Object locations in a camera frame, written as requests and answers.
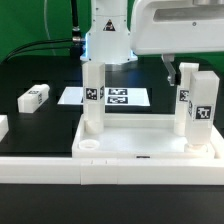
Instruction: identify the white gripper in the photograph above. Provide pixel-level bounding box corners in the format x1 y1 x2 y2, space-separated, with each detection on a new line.
130 0 224 86

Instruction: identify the white desk top tray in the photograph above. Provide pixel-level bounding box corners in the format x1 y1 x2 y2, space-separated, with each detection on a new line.
72 113 215 159

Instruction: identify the marker sheet with tags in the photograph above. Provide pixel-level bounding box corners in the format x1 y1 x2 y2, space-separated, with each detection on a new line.
58 87 150 106

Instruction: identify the white L-shaped obstacle fence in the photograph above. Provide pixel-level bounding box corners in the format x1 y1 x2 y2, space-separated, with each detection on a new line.
0 129 224 185

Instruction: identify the white block left edge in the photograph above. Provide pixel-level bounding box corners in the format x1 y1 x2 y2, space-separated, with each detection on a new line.
0 115 9 142

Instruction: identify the black vertical cable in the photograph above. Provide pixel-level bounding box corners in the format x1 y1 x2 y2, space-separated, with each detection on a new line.
70 0 81 38

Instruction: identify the thin white cable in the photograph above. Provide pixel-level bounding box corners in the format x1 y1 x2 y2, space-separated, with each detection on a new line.
43 0 57 57

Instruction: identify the black cable pair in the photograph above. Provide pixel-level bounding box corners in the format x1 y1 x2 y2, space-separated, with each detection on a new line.
2 37 84 63

